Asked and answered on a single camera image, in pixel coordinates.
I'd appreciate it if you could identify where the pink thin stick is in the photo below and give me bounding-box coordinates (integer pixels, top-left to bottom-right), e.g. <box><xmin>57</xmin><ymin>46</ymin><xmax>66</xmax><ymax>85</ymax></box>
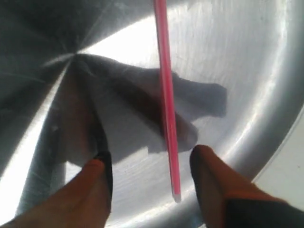
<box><xmin>153</xmin><ymin>0</ymin><xmax>181</xmax><ymax>203</ymax></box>

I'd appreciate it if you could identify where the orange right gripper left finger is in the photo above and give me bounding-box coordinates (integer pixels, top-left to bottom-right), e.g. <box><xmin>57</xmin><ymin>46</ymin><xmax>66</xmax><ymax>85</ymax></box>
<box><xmin>3</xmin><ymin>152</ymin><xmax>113</xmax><ymax>228</ymax></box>

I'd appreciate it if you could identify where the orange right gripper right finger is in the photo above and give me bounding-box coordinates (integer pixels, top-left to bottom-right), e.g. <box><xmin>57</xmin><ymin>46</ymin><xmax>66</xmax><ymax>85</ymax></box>
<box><xmin>190</xmin><ymin>145</ymin><xmax>304</xmax><ymax>228</ymax></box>

